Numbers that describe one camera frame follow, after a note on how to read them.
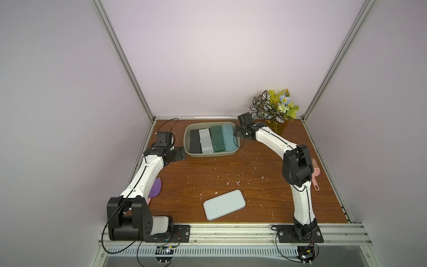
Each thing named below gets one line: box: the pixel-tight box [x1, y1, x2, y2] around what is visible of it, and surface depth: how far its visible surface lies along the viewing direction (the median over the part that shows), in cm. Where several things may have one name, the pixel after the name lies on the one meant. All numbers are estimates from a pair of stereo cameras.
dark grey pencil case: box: [189, 129, 203, 154], surface depth 106 cm
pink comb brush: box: [311, 157, 321, 191], surface depth 94 cm
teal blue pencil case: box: [221, 124, 238, 151], surface depth 108 cm
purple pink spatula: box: [147, 177, 162, 205], surface depth 89 cm
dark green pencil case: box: [210, 125, 226, 152], surface depth 109 cm
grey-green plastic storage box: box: [183, 121, 241, 158], surface depth 106 cm
